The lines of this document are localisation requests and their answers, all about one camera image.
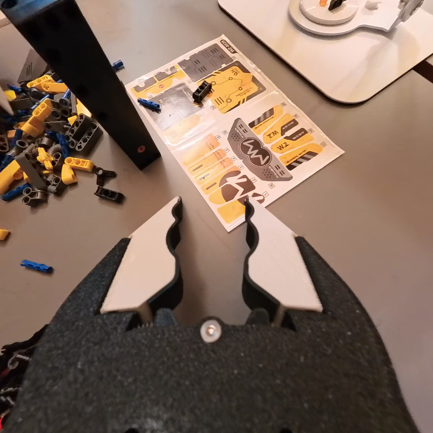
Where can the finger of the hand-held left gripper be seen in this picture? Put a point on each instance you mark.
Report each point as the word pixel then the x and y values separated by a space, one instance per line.
pixel 4 101

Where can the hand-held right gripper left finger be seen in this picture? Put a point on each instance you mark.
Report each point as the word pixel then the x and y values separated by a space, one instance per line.
pixel 145 270

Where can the black plastic connector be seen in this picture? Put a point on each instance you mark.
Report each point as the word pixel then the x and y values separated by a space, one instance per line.
pixel 108 194
pixel 202 91

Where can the heap of black red parts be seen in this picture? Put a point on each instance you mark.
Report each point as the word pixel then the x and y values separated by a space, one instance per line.
pixel 13 365

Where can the yellow grey sticker sheet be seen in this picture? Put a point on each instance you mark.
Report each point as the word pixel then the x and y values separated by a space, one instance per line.
pixel 270 111

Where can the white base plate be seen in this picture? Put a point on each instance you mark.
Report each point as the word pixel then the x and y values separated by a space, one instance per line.
pixel 338 61

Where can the yellow curved panel part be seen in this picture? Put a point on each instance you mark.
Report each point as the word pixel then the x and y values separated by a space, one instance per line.
pixel 3 234

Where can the blue plastic pin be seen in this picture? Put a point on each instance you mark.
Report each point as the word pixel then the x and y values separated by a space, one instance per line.
pixel 149 103
pixel 117 65
pixel 36 266

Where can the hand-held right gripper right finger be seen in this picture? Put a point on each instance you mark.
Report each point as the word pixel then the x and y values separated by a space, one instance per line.
pixel 280 270

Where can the small black yellow part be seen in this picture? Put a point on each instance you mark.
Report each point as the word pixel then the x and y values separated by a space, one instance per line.
pixel 335 4

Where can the pile of plastic building parts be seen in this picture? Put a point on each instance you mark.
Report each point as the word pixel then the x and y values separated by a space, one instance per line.
pixel 40 115

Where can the black perforated post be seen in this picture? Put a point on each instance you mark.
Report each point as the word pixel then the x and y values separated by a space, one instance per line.
pixel 84 67

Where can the black pin connector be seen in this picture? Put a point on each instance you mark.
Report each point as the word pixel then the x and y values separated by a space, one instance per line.
pixel 105 173

